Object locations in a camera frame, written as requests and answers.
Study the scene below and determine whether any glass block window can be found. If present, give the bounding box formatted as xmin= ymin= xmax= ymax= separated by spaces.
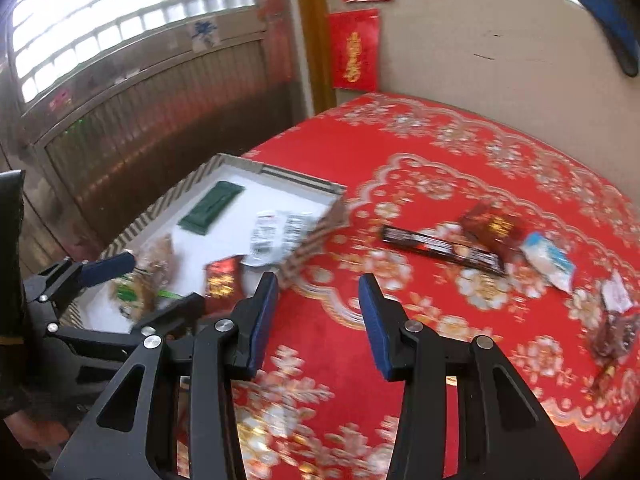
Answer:
xmin=7 ymin=0 xmax=261 ymax=106

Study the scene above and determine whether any red floral tablecloth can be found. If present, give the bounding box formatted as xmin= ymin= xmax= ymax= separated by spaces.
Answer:
xmin=175 ymin=91 xmax=640 ymax=480

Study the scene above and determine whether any metal folding door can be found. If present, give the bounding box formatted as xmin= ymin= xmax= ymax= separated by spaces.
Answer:
xmin=0 ymin=27 xmax=308 ymax=281

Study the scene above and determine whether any small white pink packet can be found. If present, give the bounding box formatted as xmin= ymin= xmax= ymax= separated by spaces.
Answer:
xmin=600 ymin=270 xmax=637 ymax=313

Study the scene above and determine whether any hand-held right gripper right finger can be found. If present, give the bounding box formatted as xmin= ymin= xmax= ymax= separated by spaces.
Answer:
xmin=358 ymin=272 xmax=581 ymax=480

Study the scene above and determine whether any red gold snack packet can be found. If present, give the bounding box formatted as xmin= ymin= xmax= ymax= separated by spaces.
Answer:
xmin=204 ymin=256 xmax=244 ymax=313

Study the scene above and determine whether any red gold candy stick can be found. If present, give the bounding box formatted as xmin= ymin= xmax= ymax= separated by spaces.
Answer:
xmin=590 ymin=362 xmax=618 ymax=401

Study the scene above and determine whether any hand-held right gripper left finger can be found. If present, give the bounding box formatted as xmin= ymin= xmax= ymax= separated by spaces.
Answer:
xmin=52 ymin=271 xmax=280 ymax=480

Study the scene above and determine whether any white strawberry snack packet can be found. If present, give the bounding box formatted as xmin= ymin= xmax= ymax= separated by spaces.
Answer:
xmin=240 ymin=209 xmax=317 ymax=267

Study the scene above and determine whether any dark red snack packet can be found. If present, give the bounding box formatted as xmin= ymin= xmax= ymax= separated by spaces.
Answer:
xmin=460 ymin=203 xmax=526 ymax=256

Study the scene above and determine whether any red door sticker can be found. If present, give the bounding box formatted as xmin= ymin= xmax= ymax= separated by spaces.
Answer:
xmin=47 ymin=87 xmax=73 ymax=111

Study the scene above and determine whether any black coffee stick packet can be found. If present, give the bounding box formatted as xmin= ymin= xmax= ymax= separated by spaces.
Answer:
xmin=381 ymin=225 xmax=507 ymax=277

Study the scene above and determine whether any clear bag of cookies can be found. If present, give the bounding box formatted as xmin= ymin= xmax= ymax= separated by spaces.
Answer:
xmin=111 ymin=234 xmax=177 ymax=322

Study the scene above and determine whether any white blue snack packet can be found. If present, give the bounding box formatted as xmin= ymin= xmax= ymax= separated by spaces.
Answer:
xmin=521 ymin=231 xmax=576 ymax=293

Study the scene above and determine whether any dark green snack packet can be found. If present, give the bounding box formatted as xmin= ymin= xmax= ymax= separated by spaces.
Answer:
xmin=177 ymin=181 xmax=246 ymax=237

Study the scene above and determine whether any zigzag striped cardboard box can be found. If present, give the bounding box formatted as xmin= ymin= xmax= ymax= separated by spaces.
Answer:
xmin=65 ymin=154 xmax=349 ymax=341

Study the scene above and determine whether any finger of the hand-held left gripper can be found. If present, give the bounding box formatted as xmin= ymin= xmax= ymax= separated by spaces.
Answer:
xmin=24 ymin=251 xmax=137 ymax=311
xmin=47 ymin=292 xmax=207 ymax=358

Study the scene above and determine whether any clear bag of dates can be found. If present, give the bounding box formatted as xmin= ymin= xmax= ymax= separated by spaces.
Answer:
xmin=585 ymin=310 xmax=640 ymax=361

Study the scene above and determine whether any yellow door frame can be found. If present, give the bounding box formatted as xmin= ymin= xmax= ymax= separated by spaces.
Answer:
xmin=292 ymin=0 xmax=337 ymax=116

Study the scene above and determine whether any blue white door sticker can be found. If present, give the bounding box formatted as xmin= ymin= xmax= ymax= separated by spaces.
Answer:
xmin=190 ymin=19 xmax=217 ymax=53

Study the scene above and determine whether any red couplet strip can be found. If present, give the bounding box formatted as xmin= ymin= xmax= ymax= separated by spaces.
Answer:
xmin=256 ymin=0 xmax=297 ymax=83

